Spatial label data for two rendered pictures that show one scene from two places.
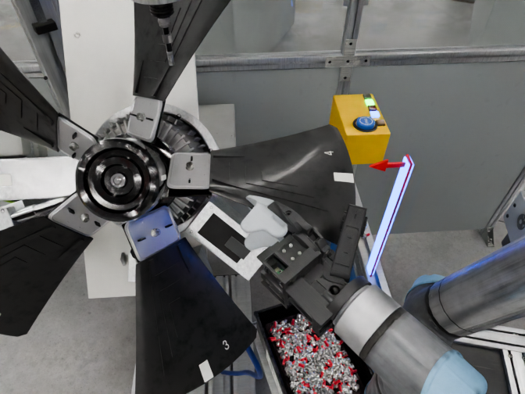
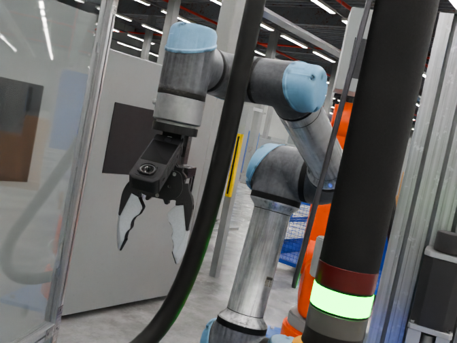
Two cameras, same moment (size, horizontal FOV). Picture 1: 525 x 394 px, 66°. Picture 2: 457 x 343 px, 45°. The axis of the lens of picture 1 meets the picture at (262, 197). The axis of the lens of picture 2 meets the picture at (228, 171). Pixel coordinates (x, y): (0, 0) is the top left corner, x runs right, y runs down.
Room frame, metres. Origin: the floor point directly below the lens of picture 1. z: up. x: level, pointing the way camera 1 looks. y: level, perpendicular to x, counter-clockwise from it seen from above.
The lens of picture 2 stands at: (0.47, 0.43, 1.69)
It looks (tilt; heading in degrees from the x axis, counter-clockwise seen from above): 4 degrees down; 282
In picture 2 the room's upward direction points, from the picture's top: 11 degrees clockwise
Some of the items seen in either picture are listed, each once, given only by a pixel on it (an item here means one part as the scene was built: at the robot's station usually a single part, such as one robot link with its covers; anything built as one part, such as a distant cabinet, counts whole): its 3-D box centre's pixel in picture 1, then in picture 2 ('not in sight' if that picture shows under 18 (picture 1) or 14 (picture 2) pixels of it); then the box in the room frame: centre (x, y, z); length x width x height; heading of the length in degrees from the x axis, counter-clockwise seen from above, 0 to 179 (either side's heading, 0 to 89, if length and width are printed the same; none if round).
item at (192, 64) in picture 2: not in sight; (189, 62); (0.74, -0.40, 1.78); 0.09 x 0.08 x 0.11; 74
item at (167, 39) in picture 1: (168, 44); not in sight; (0.46, 0.11, 1.39); 0.01 x 0.01 x 0.05
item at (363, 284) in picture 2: not in sight; (346, 274); (0.46, 0.11, 1.62); 0.03 x 0.03 x 0.01
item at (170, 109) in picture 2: not in sight; (176, 111); (0.75, -0.40, 1.70); 0.08 x 0.08 x 0.05
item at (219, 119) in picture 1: (176, 131); not in sight; (1.00, 0.26, 0.85); 0.36 x 0.24 x 0.03; 94
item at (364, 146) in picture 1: (356, 130); not in sight; (0.78, -0.23, 1.02); 0.16 x 0.10 x 0.11; 4
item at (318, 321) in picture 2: not in sight; (336, 319); (0.46, 0.11, 1.60); 0.03 x 0.03 x 0.01
